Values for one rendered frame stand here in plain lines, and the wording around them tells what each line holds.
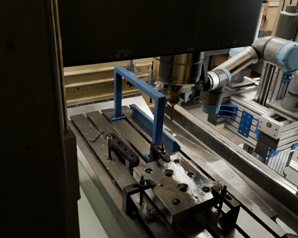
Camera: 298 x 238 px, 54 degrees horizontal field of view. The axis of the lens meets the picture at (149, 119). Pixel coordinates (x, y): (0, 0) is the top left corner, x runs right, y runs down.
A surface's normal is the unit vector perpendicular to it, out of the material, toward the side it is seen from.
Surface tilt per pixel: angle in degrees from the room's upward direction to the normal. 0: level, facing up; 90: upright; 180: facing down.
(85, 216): 0
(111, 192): 0
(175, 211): 0
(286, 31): 90
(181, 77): 90
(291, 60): 86
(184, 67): 90
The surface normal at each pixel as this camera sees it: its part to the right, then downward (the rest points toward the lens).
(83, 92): 0.51, 0.44
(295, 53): 0.30, 0.40
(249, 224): 0.06, -0.88
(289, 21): -0.24, 0.45
